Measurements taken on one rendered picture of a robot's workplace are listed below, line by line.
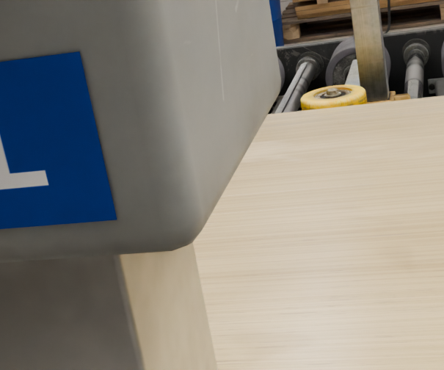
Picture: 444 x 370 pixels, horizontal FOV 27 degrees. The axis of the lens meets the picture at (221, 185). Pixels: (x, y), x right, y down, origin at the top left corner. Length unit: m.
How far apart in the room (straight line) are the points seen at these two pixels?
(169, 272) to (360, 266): 0.54
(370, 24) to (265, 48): 1.07
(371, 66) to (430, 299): 0.65
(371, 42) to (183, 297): 1.08
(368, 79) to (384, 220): 0.51
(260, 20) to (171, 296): 0.05
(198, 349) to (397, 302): 0.47
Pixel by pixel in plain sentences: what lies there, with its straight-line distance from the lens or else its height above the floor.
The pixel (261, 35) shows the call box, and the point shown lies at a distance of 0.15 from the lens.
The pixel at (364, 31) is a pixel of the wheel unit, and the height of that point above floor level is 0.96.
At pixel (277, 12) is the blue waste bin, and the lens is 5.85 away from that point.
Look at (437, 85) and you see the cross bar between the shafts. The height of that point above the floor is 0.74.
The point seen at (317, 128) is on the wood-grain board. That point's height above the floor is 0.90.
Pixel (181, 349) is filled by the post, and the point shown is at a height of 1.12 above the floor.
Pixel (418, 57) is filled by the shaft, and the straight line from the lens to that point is 1.67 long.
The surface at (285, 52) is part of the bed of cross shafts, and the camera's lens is 1.79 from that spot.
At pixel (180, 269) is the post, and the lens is 0.16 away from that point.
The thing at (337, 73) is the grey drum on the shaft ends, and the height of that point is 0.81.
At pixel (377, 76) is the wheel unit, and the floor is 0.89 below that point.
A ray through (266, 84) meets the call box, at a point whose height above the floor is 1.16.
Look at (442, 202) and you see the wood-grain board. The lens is 0.78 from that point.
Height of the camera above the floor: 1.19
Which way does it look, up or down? 19 degrees down
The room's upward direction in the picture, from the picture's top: 10 degrees counter-clockwise
